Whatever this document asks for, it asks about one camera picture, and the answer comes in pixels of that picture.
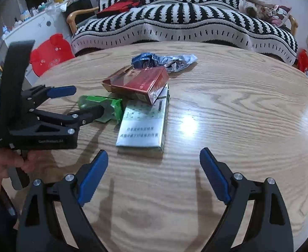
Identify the striped black white sofa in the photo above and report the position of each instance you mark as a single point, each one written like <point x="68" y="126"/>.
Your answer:
<point x="182" y="18"/>

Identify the green small carton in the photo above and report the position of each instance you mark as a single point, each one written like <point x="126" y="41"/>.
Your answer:
<point x="111" y="105"/>

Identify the red cigarette box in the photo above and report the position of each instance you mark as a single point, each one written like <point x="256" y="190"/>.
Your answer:
<point x="143" y="84"/>

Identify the blue foil wrapper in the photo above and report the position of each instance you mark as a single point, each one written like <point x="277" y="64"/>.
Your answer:
<point x="148" y="60"/>

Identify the black box cabinet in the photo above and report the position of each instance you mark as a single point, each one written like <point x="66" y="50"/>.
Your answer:
<point x="80" y="9"/>

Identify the red pig-shaped stool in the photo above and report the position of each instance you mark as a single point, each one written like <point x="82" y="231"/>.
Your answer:
<point x="51" y="52"/>

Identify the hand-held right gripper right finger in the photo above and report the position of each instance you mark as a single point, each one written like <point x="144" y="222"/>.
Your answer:
<point x="214" y="176"/>

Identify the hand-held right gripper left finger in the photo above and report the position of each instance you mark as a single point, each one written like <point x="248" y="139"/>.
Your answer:
<point x="93" y="178"/>

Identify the wooden frame sofa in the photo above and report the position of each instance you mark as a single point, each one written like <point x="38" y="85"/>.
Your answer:
<point x="72" y="18"/>

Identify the red black cloth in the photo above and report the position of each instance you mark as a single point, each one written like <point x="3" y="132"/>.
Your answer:
<point x="117" y="6"/>

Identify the white cabinet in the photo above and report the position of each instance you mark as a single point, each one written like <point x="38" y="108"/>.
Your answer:
<point x="38" y="23"/>

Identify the beige plush toy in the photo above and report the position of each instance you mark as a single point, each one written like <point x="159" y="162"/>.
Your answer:
<point x="253" y="1"/>

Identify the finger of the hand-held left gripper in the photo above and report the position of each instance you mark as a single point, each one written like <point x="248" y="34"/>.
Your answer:
<point x="62" y="91"/>
<point x="90" y="114"/>

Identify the person's left hand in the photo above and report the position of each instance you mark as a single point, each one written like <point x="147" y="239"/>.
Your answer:
<point x="1" y="162"/>

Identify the white green cigarette box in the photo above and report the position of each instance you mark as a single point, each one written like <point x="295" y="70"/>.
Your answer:
<point x="140" y="126"/>

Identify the pink printed cushion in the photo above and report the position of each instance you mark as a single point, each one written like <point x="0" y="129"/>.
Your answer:
<point x="280" y="14"/>

